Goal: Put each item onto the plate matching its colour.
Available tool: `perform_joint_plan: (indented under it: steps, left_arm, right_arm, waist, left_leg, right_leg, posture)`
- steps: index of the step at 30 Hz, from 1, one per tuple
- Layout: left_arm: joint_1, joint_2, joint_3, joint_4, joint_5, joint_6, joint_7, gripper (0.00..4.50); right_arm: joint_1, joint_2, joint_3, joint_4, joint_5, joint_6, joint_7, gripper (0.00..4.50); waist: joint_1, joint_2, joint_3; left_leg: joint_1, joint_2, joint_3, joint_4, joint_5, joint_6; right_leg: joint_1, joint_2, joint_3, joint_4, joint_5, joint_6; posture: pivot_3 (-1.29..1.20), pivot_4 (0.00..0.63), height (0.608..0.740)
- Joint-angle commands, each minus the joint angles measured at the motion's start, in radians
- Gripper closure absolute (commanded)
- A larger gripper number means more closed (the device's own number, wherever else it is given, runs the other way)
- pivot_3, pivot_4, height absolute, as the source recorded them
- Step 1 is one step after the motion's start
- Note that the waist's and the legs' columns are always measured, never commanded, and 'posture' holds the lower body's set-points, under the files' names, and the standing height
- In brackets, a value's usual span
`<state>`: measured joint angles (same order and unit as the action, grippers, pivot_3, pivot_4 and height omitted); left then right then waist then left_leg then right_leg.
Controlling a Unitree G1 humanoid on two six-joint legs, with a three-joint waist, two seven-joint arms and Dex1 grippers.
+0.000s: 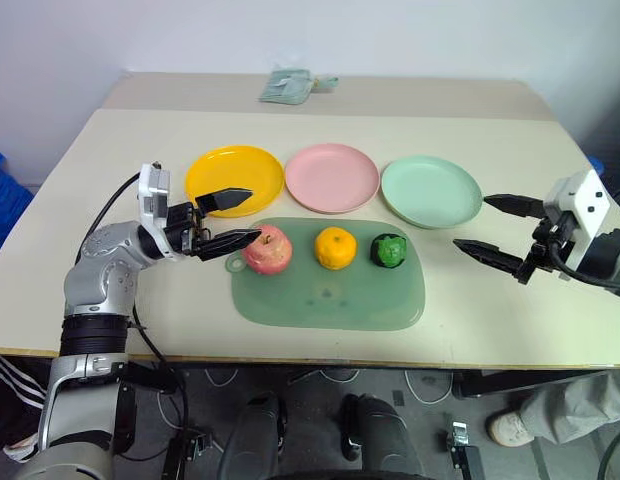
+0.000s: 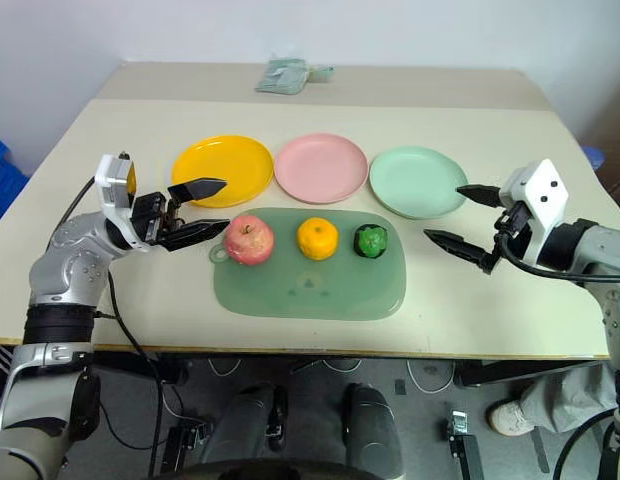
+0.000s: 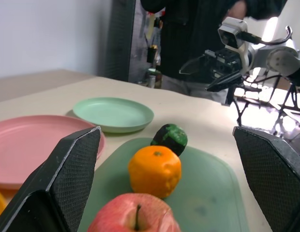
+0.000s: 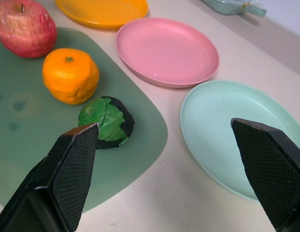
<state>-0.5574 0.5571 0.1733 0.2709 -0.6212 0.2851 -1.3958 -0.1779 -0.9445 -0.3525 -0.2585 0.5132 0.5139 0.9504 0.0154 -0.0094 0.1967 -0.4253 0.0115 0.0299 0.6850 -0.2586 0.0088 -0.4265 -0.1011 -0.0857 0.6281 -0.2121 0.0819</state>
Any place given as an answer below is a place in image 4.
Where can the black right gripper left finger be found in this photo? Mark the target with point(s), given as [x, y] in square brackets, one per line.
[55, 178]

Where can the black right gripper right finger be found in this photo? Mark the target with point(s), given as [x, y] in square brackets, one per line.
[268, 164]

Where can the light green plate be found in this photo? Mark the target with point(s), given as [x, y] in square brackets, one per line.
[213, 125]

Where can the green black avocado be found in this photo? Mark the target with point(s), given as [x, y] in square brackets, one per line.
[110, 123]

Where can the pink plate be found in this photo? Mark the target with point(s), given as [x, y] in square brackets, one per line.
[167, 52]

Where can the orange plate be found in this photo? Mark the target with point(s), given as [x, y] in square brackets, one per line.
[101, 10]

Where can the green mat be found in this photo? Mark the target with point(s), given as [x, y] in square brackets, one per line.
[31, 120]

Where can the orange mandarin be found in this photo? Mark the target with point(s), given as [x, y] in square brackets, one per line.
[70, 76]

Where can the red apple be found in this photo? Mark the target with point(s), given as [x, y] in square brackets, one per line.
[24, 31]

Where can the clear green plastic bag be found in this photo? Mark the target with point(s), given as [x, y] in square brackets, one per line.
[234, 6]

